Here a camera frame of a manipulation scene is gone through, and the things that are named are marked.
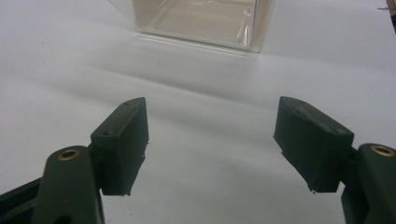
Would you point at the clear plastic box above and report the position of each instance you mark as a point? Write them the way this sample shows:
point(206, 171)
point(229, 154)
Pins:
point(199, 21)

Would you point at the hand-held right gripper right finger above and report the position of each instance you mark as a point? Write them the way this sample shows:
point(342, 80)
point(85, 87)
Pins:
point(314, 140)

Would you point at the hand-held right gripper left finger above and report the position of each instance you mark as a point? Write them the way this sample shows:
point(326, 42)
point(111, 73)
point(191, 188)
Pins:
point(120, 149)

